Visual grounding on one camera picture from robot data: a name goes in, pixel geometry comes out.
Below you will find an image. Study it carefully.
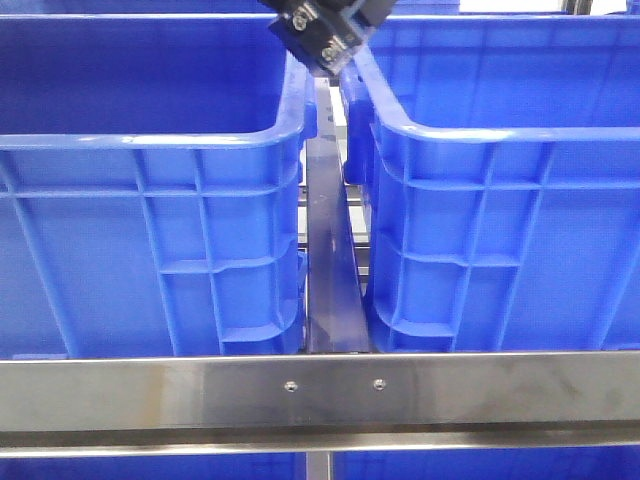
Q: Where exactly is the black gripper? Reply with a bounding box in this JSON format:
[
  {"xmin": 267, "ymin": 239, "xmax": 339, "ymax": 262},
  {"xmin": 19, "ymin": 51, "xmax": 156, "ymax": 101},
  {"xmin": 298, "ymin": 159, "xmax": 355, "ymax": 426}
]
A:
[{"xmin": 263, "ymin": 0, "xmax": 395, "ymax": 76}]

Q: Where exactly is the steel rack divider bar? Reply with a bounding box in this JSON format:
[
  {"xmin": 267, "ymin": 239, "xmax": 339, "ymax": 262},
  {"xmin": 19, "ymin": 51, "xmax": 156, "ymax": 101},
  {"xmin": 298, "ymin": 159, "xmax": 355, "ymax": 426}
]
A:
[{"xmin": 306, "ymin": 78, "xmax": 370, "ymax": 354}]

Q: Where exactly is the blue crate at left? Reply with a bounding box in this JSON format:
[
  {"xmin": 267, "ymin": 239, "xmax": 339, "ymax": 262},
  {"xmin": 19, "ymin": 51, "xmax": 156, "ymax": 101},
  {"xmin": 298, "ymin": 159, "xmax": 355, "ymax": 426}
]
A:
[{"xmin": 341, "ymin": 14, "xmax": 639, "ymax": 352}]

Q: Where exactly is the blue crate below rail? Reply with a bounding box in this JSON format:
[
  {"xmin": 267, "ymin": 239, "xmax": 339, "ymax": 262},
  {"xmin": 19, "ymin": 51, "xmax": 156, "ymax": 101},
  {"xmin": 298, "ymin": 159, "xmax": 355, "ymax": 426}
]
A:
[
  {"xmin": 335, "ymin": 446, "xmax": 639, "ymax": 479},
  {"xmin": 1, "ymin": 453, "xmax": 305, "ymax": 479}
]

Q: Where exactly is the blue crate with buttons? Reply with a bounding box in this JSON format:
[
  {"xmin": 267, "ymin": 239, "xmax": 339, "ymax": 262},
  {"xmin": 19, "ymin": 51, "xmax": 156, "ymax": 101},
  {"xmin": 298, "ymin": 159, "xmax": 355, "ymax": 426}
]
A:
[{"xmin": 1, "ymin": 13, "xmax": 316, "ymax": 360}]

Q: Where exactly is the steel rack front rail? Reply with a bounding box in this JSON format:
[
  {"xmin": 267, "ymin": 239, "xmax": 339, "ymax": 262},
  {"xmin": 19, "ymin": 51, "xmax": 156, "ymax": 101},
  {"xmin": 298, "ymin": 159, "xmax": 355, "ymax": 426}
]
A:
[{"xmin": 1, "ymin": 351, "xmax": 639, "ymax": 458}]

